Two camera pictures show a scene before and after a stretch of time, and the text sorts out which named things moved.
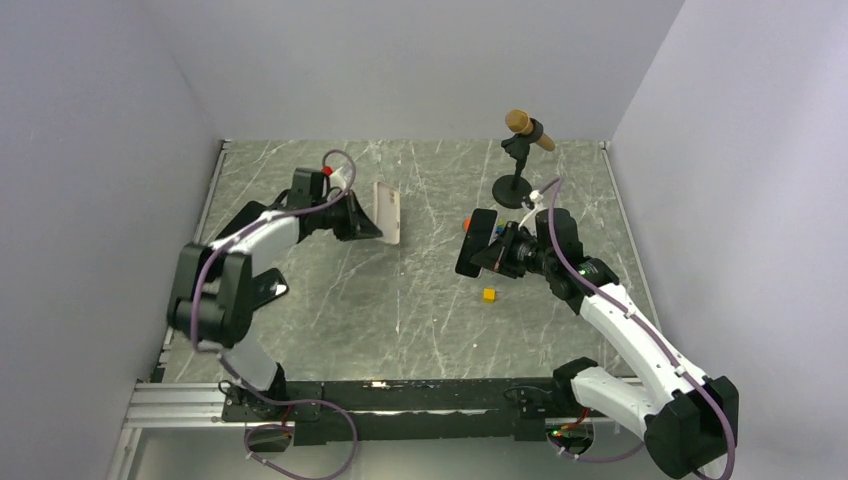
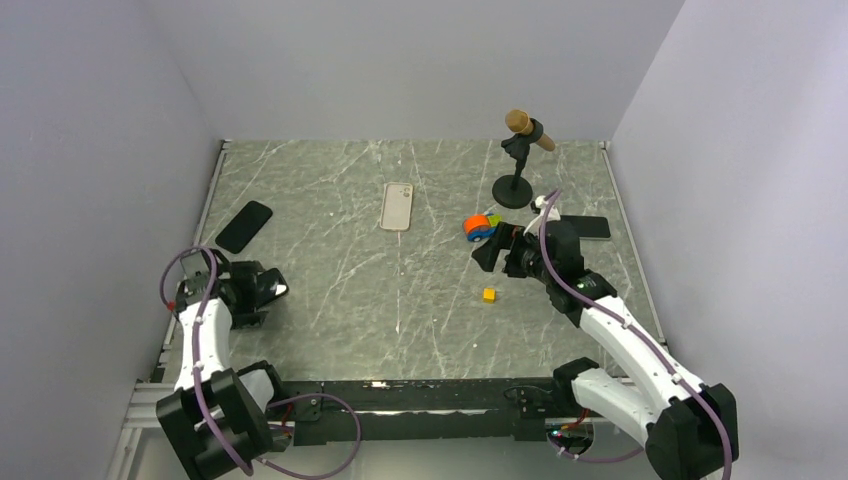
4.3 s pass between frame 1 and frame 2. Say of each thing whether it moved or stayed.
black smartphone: moved
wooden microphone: stayed
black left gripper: moved
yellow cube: stayed
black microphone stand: stayed
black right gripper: stayed
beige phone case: moved
